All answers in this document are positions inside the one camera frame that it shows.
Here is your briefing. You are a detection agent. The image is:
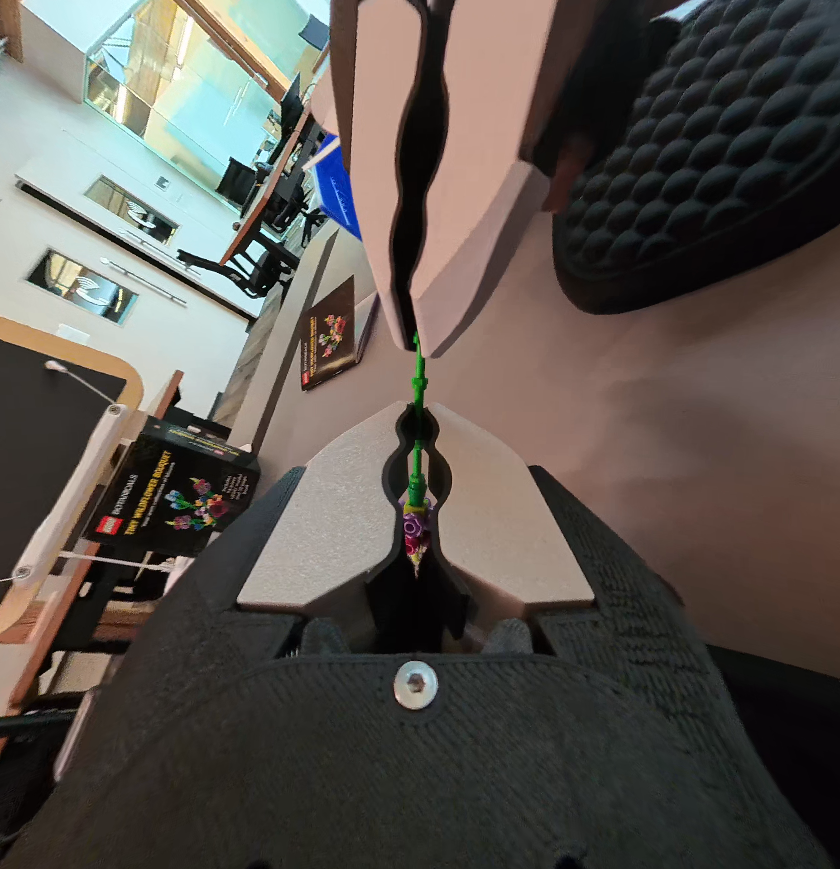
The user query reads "black honeycomb cushion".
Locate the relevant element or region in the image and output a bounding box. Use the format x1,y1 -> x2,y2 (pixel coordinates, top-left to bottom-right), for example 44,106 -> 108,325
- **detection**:
552,0 -> 840,315

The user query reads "lego instruction booklet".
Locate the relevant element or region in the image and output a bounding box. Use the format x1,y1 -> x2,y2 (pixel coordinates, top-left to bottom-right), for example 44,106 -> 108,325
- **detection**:
299,275 -> 380,392

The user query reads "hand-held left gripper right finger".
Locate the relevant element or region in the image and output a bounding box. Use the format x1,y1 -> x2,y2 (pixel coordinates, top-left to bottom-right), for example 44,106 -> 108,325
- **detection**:
425,402 -> 596,613

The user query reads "lego flower with green stem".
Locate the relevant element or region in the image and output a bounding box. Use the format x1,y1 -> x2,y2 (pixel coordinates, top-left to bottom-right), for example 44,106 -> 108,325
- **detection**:
399,331 -> 436,579

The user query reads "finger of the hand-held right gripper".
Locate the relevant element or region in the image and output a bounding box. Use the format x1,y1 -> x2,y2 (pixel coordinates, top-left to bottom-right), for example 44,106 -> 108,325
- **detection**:
409,0 -> 560,359
330,0 -> 434,353

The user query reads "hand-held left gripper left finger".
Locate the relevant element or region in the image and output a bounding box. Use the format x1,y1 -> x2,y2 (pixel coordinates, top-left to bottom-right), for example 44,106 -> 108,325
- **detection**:
236,401 -> 417,612

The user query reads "black panel with wooden rim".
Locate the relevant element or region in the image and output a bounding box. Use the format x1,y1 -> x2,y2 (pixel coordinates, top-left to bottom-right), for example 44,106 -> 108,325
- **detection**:
0,309 -> 145,642

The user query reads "blue plastic bin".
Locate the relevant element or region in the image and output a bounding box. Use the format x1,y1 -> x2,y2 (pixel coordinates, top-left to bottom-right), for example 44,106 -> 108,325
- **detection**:
303,132 -> 363,242

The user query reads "black office chair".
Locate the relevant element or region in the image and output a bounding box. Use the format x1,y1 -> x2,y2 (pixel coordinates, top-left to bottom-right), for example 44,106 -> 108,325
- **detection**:
177,241 -> 302,300

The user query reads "black lego set box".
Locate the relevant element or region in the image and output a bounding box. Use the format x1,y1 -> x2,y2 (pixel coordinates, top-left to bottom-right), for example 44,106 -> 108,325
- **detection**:
82,421 -> 261,558

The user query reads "brown office desk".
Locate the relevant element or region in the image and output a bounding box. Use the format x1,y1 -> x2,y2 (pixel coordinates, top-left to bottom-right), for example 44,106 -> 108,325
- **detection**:
219,48 -> 332,272

